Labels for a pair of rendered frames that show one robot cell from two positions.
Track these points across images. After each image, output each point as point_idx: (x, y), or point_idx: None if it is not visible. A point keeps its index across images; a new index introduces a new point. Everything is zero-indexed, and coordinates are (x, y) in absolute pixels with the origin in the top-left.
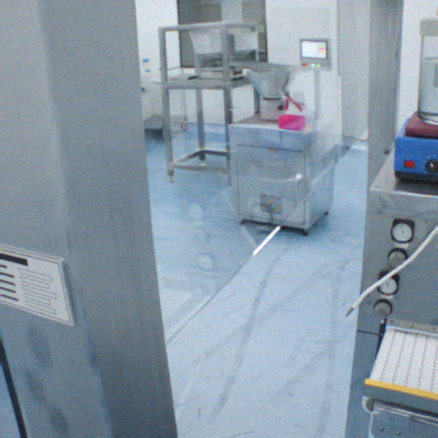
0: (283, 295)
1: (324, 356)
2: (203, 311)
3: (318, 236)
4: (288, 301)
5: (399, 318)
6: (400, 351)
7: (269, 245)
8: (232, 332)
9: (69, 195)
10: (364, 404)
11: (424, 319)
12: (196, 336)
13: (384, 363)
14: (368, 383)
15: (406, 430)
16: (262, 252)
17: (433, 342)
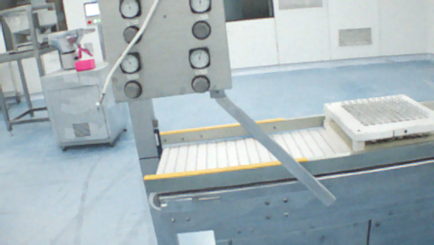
0: (102, 188)
1: (142, 222)
2: (44, 213)
3: (122, 145)
4: (107, 191)
5: (150, 95)
6: (176, 158)
7: (87, 159)
8: (68, 222)
9: None
10: (152, 202)
11: (173, 89)
12: (41, 232)
13: (163, 168)
14: (146, 178)
15: (193, 213)
16: (82, 164)
17: (203, 146)
